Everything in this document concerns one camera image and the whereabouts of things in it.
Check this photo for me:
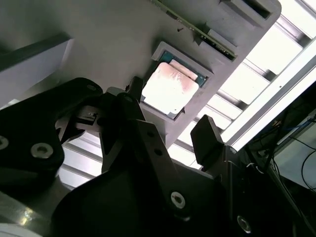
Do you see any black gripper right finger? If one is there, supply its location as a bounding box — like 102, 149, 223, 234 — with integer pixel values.
190, 115, 262, 237

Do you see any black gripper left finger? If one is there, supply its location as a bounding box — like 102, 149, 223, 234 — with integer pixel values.
0, 76, 192, 219

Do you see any silver topped CPU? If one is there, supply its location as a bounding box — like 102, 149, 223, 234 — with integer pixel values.
141, 50, 207, 119

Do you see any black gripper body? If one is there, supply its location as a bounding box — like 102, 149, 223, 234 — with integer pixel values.
50, 164, 233, 237

